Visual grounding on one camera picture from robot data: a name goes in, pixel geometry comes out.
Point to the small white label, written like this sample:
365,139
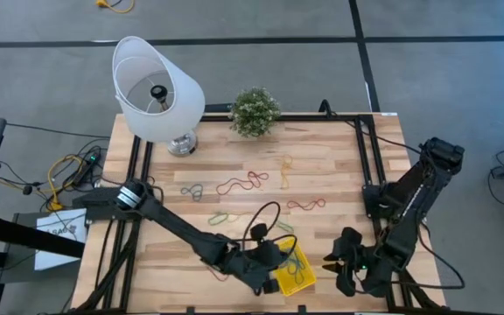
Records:
389,114

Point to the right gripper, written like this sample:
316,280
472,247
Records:
361,273

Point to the yellow slotted plastic bin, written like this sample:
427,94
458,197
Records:
304,280

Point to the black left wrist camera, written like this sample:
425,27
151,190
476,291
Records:
258,231

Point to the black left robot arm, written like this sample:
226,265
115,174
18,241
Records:
182,227

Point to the small black table bracket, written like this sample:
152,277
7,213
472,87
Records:
189,310
302,310

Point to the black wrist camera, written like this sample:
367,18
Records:
352,238
258,231

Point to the white paper sheet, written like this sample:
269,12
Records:
59,245

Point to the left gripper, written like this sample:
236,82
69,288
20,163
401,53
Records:
258,262

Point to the green rubber band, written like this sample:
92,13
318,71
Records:
217,215
285,226

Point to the black aluminium table frame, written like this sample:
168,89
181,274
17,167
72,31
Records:
304,117

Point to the small potted plant black pot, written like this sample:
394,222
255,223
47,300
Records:
254,111

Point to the black power strip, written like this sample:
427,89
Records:
88,166

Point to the white shade silver table lamp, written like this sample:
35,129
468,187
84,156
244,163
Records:
182,100

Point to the teal rubber band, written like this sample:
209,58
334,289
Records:
296,266
199,194

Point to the black metal beam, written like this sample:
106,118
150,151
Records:
24,236

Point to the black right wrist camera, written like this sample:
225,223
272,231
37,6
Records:
352,238

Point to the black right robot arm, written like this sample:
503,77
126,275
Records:
409,197

